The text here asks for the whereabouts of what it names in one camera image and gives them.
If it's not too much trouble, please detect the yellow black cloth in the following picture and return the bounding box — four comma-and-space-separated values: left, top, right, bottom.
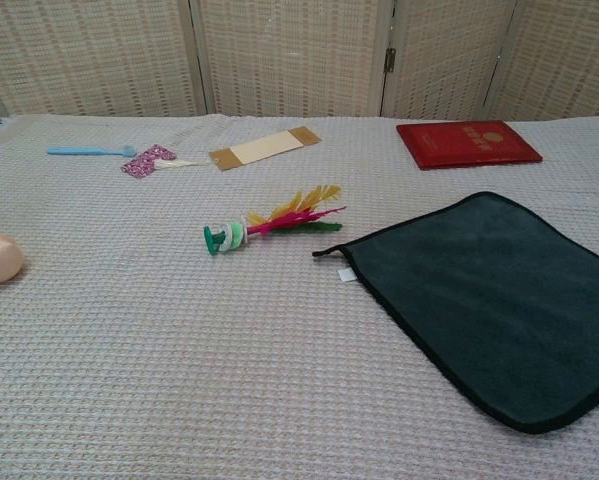
312, 191, 599, 435

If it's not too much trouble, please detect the colourful feather shuttlecock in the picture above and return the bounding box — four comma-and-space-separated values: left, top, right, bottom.
203, 184, 347, 259

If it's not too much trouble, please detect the kraft paper bookmark with tassel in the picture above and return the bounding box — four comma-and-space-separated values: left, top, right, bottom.
151, 126, 323, 172

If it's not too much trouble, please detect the white waffle weave tablecloth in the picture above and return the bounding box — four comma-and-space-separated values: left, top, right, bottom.
0, 113, 599, 480

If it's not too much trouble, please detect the woven folding screen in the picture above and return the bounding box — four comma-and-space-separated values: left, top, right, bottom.
0, 0, 599, 123

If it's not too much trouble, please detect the red certificate booklet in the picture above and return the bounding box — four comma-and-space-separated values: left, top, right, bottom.
396, 119, 544, 171

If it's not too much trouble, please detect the light blue toothbrush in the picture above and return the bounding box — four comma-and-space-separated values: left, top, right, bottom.
47, 143, 136, 158

